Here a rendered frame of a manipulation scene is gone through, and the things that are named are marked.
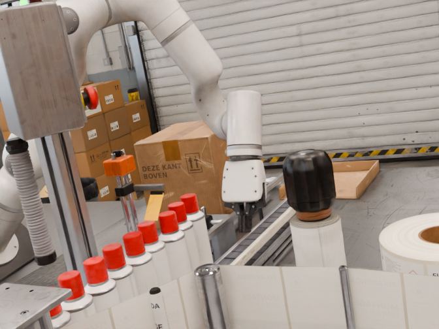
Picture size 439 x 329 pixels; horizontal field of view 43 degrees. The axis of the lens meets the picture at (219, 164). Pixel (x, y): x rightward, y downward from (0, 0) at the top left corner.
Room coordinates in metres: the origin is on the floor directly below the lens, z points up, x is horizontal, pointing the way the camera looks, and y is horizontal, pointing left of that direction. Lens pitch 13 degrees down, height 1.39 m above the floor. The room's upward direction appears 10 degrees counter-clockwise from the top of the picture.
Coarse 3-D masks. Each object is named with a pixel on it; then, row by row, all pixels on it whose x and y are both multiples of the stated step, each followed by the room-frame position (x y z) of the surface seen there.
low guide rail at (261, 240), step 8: (288, 208) 1.41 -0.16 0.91; (280, 216) 1.36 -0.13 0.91; (288, 216) 1.38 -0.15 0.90; (272, 224) 1.32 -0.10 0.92; (280, 224) 1.33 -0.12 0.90; (264, 232) 1.27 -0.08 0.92; (272, 232) 1.29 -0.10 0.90; (256, 240) 1.23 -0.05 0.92; (264, 240) 1.24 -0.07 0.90; (248, 248) 1.19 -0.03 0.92; (256, 248) 1.20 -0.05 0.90; (240, 256) 1.15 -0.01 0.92; (248, 256) 1.17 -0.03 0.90; (232, 264) 1.11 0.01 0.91; (240, 264) 1.13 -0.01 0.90
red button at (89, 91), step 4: (84, 88) 0.90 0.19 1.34; (88, 88) 0.89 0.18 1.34; (92, 88) 0.89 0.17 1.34; (84, 92) 0.90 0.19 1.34; (88, 92) 0.89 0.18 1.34; (92, 92) 0.89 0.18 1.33; (96, 92) 0.90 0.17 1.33; (84, 96) 0.89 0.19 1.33; (88, 96) 0.89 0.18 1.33; (92, 96) 0.89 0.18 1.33; (96, 96) 0.89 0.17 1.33; (84, 100) 0.89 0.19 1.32; (88, 100) 0.89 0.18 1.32; (92, 100) 0.89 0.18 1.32; (96, 100) 0.89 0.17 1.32; (84, 104) 0.89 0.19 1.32; (88, 104) 0.90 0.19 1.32; (92, 104) 0.89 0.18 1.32; (96, 104) 0.89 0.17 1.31; (92, 108) 0.89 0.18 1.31
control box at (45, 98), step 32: (0, 32) 0.82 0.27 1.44; (32, 32) 0.84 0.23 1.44; (64, 32) 0.87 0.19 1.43; (0, 64) 0.86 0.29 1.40; (32, 64) 0.84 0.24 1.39; (64, 64) 0.86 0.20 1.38; (0, 96) 0.97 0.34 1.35; (32, 96) 0.83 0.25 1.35; (64, 96) 0.85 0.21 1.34; (32, 128) 0.83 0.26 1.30; (64, 128) 0.85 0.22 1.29
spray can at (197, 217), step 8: (184, 200) 1.08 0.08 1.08; (192, 200) 1.08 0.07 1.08; (192, 208) 1.08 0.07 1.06; (192, 216) 1.08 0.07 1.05; (200, 216) 1.08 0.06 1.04; (200, 224) 1.08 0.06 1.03; (200, 232) 1.08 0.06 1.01; (200, 240) 1.07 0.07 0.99; (208, 240) 1.09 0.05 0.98; (200, 248) 1.07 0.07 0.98; (208, 248) 1.09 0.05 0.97; (200, 256) 1.07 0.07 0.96; (208, 256) 1.08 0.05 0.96
